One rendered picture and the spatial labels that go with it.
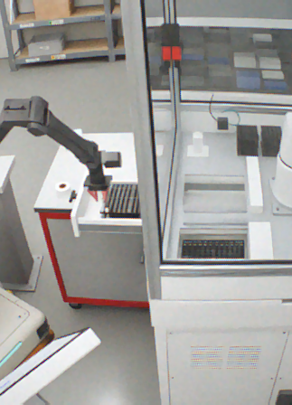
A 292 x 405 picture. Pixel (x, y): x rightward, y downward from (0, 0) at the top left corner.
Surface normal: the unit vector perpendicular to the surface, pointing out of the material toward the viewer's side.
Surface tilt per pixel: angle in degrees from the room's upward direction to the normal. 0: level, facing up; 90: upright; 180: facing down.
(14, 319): 0
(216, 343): 90
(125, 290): 90
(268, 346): 90
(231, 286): 90
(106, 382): 0
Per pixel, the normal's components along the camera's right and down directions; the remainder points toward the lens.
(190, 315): -0.11, 0.62
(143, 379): -0.07, -0.78
